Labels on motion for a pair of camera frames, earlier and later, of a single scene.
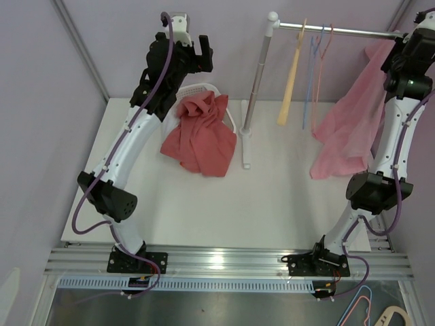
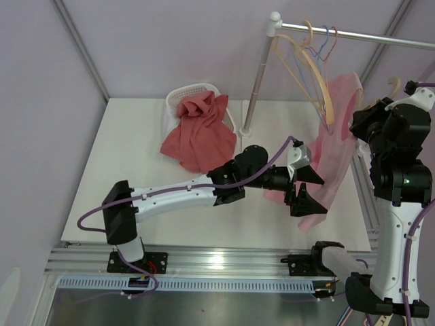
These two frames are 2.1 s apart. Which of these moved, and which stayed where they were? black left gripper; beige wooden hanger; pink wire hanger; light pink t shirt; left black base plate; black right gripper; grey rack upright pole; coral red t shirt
Moved: light pink t shirt; black left gripper; pink wire hanger; black right gripper; beige wooden hanger
Stayed: left black base plate; grey rack upright pole; coral red t shirt
